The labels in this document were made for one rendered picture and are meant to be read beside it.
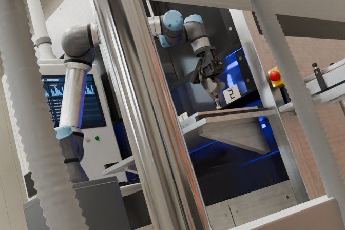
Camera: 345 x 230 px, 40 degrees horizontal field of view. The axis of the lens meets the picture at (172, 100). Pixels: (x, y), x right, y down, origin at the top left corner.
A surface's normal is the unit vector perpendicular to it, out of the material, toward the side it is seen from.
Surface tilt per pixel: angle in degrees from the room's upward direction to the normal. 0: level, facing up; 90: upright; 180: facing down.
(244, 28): 90
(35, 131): 64
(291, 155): 90
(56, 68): 90
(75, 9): 90
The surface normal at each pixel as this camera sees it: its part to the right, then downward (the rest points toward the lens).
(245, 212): -0.74, 0.05
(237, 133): 0.61, -0.37
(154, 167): -0.37, -0.12
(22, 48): 0.54, 0.11
